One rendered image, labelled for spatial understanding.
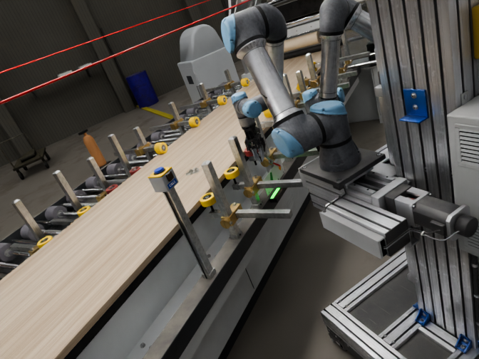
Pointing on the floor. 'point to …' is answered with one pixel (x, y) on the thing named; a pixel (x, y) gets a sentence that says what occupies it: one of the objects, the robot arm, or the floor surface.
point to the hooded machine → (204, 60)
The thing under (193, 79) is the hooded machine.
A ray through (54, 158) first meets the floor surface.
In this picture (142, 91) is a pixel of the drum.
